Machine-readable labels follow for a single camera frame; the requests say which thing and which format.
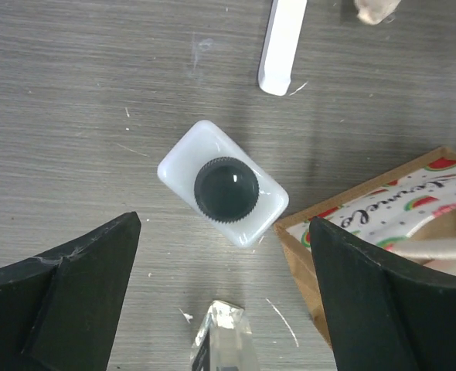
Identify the white bottle grey cap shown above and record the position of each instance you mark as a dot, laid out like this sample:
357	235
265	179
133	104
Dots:
211	173

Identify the beige jacket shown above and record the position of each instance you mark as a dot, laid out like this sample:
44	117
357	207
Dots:
373	12

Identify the white clothes rack frame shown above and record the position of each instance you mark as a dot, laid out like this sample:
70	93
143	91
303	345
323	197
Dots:
280	46

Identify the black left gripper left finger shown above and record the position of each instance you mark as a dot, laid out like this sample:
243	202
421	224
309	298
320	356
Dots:
59	309

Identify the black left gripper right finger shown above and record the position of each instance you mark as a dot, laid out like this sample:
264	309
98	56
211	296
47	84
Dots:
383	312

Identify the clear bottle grey cap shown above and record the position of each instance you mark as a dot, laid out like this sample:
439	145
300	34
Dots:
224	341

